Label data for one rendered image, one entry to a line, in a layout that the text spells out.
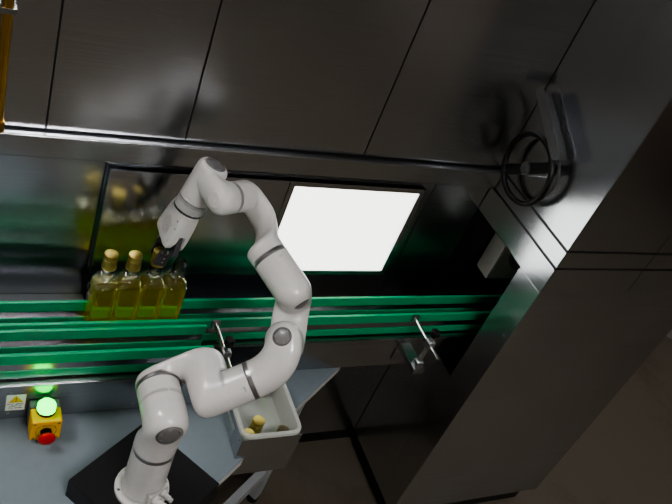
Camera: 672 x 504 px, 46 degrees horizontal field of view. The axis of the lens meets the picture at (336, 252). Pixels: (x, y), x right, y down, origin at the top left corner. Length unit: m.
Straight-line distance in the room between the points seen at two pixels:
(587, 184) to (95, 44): 1.26
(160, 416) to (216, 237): 0.63
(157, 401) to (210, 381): 0.12
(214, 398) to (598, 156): 1.15
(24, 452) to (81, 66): 0.91
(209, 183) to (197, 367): 0.41
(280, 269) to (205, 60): 0.51
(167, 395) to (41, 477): 0.44
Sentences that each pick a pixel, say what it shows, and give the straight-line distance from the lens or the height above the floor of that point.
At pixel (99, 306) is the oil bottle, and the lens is 2.03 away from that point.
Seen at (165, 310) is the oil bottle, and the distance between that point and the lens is 2.09.
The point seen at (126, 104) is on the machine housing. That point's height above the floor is 1.48.
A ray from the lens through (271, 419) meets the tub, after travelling 2.22.
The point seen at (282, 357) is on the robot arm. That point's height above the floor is 1.28.
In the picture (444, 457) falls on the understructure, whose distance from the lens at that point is 2.85.
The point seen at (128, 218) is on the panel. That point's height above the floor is 1.17.
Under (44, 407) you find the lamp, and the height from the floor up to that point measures 0.85.
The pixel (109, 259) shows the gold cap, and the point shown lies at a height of 1.16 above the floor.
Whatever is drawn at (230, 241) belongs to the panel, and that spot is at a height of 1.10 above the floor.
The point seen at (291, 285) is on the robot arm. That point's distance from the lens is 1.71.
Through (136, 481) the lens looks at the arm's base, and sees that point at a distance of 1.87.
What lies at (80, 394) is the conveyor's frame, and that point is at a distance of 2.08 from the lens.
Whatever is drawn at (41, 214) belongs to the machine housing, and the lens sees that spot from 2.04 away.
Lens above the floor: 2.44
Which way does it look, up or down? 36 degrees down
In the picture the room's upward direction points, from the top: 24 degrees clockwise
